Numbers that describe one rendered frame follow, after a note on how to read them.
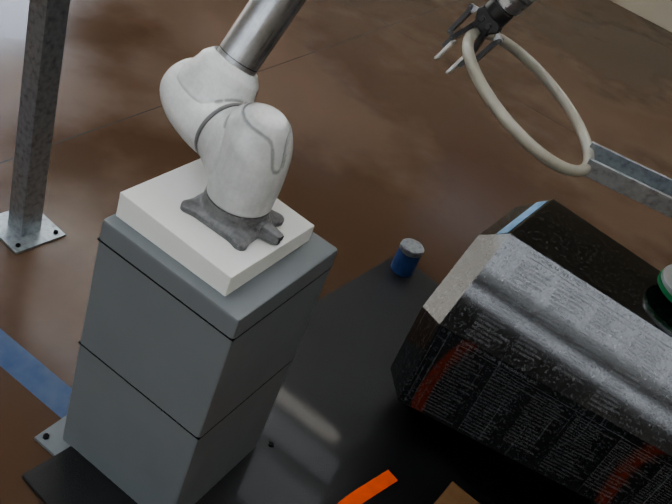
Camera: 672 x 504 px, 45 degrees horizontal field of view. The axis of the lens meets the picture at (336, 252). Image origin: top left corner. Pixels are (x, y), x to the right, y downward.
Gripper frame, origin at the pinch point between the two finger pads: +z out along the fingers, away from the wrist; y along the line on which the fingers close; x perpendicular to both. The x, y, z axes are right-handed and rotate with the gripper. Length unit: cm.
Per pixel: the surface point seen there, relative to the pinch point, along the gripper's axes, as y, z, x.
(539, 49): -29, 95, 401
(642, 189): 59, -17, 3
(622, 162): 51, -14, 13
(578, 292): 72, 12, -3
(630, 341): 90, 8, -6
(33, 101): -72, 96, -41
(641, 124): 59, 64, 368
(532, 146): 33.5, -10.3, -21.8
